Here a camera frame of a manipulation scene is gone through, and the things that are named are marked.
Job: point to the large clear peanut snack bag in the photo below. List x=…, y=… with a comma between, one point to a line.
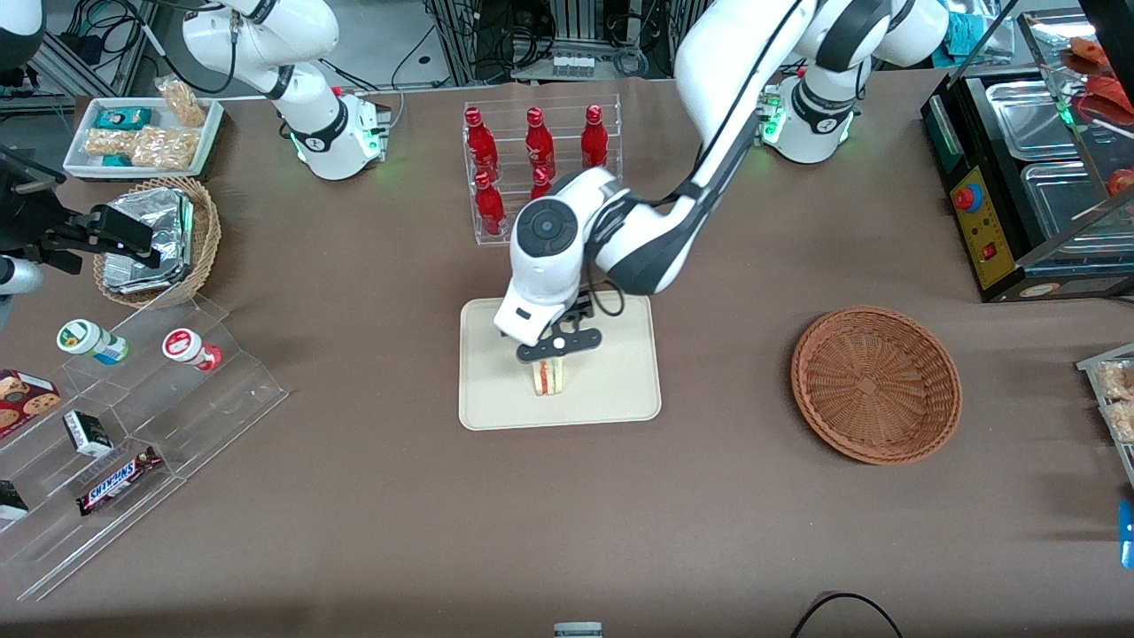
x=155, y=149

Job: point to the large teal snack box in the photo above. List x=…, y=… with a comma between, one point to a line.
x=122, y=118

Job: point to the red fried food piece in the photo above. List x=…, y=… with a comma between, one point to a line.
x=1103, y=97

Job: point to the triangular sandwich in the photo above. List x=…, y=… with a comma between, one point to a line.
x=551, y=379

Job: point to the small black white box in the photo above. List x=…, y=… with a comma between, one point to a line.
x=87, y=434

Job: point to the green lid yogurt cup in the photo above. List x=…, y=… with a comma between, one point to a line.
x=89, y=341

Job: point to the tan deep wicker basket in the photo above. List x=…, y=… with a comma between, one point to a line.
x=205, y=235

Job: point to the silver foil wrapped packs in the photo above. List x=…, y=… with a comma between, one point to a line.
x=168, y=221

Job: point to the small teal snack box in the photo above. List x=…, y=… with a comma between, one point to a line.
x=115, y=160

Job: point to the black box with white base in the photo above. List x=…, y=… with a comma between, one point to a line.
x=11, y=498

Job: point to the white rectangular snack tray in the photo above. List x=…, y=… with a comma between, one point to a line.
x=80, y=161

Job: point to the beige rectangular serving tray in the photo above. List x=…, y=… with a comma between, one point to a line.
x=620, y=381

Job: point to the blue plastic object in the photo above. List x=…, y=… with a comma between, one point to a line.
x=1127, y=532

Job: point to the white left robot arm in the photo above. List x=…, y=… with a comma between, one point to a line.
x=735, y=71

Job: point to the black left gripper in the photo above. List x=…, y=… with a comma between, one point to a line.
x=578, y=311

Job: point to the black glass food warmer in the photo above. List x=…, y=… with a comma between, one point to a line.
x=974, y=151

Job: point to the red chocolate cookie box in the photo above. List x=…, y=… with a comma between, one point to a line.
x=25, y=400

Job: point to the steel food pan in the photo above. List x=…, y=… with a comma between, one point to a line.
x=1063, y=208
x=1023, y=120

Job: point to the red lid yogurt cup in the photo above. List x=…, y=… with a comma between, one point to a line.
x=188, y=347

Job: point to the teal crumpled bag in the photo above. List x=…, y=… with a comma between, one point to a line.
x=964, y=35

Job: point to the red cola bottle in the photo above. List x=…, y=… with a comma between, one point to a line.
x=481, y=146
x=539, y=183
x=490, y=208
x=594, y=140
x=539, y=146

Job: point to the small grey device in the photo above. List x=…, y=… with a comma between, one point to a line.
x=578, y=630

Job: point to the clear acrylic bottle rack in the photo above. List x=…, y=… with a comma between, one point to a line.
x=509, y=124

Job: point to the snickers chocolate bar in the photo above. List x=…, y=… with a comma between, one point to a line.
x=118, y=480

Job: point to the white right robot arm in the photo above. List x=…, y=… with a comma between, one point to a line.
x=266, y=35

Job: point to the small clear peanut snack bag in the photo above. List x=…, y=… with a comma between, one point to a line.
x=183, y=102

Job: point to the clear tray of snacks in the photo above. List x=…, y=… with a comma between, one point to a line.
x=1091, y=361

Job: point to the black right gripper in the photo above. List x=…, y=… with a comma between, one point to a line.
x=34, y=215

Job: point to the grey multi socket strip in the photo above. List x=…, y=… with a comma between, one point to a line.
x=572, y=66

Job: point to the clear acrylic stepped display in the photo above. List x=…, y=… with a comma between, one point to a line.
x=204, y=416

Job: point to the brown round wicker basket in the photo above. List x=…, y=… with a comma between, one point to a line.
x=873, y=385

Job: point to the tan snack pack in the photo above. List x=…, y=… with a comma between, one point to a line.
x=1118, y=399

